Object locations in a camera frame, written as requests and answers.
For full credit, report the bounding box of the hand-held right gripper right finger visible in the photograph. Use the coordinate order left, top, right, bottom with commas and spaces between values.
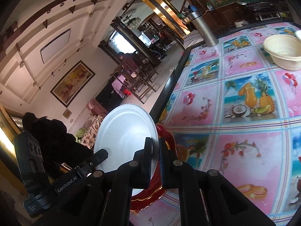
158, 138, 277, 226

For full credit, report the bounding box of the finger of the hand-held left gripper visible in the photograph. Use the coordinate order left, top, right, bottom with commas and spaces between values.
79, 149, 109, 176

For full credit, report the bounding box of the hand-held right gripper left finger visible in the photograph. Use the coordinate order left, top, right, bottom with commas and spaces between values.
33, 137, 153, 226

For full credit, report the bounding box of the white round plate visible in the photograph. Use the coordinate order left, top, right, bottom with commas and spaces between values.
93, 104, 157, 196

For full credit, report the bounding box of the red plate with gold rim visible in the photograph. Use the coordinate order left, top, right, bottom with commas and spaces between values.
129, 124, 181, 211

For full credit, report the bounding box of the floral printed blanket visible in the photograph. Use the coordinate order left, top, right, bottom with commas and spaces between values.
80, 114, 106, 149

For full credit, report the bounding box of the pink armchair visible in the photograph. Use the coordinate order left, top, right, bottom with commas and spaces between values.
87, 98, 107, 116

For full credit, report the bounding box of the dark wooden chair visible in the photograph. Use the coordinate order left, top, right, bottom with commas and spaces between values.
128, 72, 158, 104

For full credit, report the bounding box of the pink patterned cloth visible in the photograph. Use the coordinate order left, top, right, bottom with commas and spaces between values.
112, 74, 125, 97

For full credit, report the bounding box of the pink printed tablecloth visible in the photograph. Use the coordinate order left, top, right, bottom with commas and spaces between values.
129, 22, 301, 222

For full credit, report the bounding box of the dark wooden display cabinet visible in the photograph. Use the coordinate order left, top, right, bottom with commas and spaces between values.
99, 16, 165, 70

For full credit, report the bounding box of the rectangular ceiling light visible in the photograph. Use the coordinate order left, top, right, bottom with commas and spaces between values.
40, 29, 71, 64

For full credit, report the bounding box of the striped cushion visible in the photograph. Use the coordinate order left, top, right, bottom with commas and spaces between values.
183, 29, 207, 50

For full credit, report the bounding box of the slim steel thermos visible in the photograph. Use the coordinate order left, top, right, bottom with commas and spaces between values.
190, 11, 220, 47

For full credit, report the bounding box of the cream plastic bowl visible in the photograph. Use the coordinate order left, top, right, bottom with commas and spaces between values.
263, 34, 301, 70

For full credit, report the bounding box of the framed wall painting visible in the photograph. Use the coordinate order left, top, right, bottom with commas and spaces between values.
50, 60, 96, 107

